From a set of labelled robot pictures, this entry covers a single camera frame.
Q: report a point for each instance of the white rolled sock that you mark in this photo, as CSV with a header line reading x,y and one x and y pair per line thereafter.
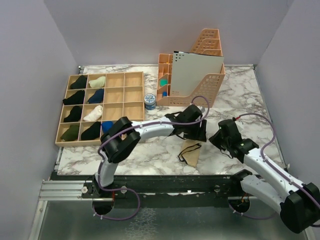
x,y
92,113

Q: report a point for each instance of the blue patterned round tin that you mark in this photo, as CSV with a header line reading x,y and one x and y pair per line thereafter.
x,y
150,101

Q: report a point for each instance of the navy rolled sock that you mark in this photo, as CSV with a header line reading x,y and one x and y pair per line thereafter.
x,y
97,97

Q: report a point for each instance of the dark green rolled sock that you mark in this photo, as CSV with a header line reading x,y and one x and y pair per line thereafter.
x,y
71,134

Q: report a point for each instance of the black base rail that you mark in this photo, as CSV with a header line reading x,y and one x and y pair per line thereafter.
x,y
166,191

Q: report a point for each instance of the wooden compartment tray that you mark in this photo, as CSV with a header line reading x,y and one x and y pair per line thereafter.
x,y
123,97

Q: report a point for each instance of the aluminium extrusion rail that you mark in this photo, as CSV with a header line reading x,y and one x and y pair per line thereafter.
x,y
61,190

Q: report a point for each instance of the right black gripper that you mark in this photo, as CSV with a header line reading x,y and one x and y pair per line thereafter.
x,y
214,139

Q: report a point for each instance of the black rolled sock bottom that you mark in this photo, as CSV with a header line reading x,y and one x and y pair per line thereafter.
x,y
92,133

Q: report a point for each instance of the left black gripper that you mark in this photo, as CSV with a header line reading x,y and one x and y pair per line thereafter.
x,y
199,135

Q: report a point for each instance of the black rolled sock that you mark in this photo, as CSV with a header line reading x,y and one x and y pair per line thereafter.
x,y
74,97
74,115
92,133
80,83

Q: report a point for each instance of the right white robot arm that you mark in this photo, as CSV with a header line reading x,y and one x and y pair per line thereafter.
x,y
297,203

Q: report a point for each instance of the beige underwear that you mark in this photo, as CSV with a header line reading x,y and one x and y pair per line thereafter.
x,y
190,152

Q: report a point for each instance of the black rolled sock top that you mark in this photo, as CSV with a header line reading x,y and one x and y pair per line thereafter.
x,y
80,83

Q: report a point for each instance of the grey white folder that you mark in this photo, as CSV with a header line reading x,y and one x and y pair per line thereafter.
x,y
188,69

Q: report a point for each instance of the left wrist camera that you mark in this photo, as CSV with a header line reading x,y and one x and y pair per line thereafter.
x,y
202,109

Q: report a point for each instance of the blue boxer underwear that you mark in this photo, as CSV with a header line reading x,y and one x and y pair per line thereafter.
x,y
106,125

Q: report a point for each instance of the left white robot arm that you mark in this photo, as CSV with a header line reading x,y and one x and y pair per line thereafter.
x,y
121,139

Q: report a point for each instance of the pale green rolled sock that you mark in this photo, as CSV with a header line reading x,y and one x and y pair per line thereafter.
x,y
97,83

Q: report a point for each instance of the peach file organizer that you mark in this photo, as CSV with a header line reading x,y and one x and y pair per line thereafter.
x,y
208,43

